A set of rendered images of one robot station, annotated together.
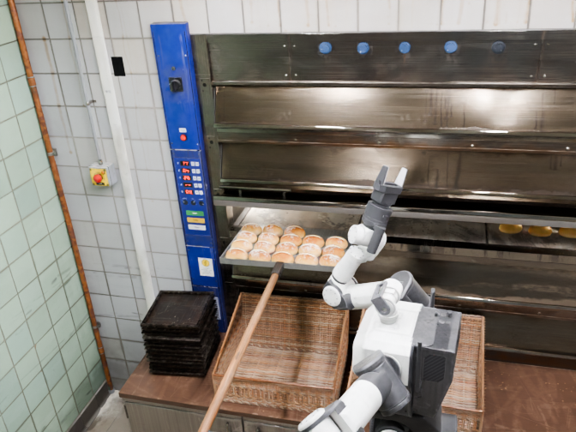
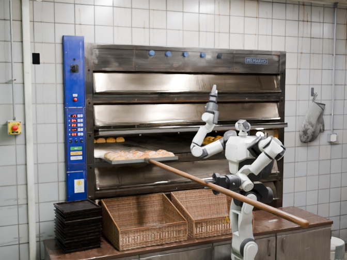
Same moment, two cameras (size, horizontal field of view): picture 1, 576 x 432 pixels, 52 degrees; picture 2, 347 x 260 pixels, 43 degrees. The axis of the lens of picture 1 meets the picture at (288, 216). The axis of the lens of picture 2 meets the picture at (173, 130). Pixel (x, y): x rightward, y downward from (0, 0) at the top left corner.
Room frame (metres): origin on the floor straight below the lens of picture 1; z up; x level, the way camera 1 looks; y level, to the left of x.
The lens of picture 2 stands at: (-0.57, 2.05, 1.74)
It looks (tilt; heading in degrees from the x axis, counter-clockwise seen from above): 5 degrees down; 320
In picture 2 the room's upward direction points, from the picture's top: straight up
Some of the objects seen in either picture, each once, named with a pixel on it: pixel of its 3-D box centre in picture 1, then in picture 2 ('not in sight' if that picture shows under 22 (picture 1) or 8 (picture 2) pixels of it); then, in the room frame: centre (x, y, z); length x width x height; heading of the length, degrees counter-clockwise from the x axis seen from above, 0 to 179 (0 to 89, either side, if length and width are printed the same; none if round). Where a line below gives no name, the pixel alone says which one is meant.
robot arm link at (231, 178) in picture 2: not in sight; (223, 182); (1.17, 0.21, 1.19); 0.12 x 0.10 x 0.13; 74
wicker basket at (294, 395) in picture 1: (284, 349); (143, 219); (2.17, 0.06, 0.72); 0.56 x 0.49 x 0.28; 75
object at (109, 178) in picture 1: (103, 174); (14, 127); (2.65, 0.88, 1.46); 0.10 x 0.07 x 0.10; 74
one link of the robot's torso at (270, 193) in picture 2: (413, 420); (252, 192); (1.43, -0.37, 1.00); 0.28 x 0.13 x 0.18; 74
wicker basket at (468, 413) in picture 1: (417, 365); (210, 210); (2.00, -0.53, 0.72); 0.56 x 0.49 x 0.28; 73
